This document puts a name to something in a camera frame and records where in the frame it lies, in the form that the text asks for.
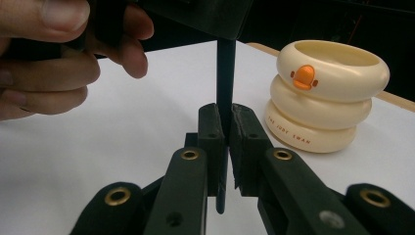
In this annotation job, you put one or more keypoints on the cream ribbed duck cup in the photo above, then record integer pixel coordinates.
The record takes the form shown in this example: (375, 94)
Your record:
(326, 107)

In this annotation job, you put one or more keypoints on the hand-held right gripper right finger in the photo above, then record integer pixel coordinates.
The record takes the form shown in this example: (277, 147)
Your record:
(248, 147)

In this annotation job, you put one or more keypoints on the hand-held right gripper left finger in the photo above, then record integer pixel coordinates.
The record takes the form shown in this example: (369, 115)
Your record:
(212, 147)

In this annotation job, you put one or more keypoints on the white table cover board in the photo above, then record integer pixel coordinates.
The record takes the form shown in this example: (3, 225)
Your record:
(98, 147)

